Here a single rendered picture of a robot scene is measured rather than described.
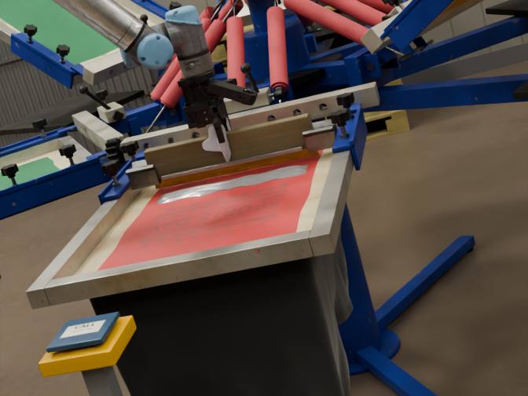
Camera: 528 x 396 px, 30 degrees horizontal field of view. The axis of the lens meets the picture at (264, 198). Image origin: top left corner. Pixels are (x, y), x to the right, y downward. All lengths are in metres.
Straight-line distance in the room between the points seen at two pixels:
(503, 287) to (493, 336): 0.36
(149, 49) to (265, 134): 0.37
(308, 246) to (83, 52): 1.99
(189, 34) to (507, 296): 1.80
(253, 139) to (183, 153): 0.17
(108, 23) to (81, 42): 1.55
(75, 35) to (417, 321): 1.60
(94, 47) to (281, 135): 1.46
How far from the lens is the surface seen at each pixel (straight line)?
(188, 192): 2.28
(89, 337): 1.64
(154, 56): 2.08
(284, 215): 1.96
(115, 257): 2.02
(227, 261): 1.75
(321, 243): 1.71
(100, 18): 2.08
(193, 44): 2.24
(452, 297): 3.68
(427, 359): 3.31
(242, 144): 2.29
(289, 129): 2.27
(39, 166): 3.08
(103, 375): 1.69
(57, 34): 3.67
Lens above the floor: 1.58
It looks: 17 degrees down
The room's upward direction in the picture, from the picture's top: 16 degrees counter-clockwise
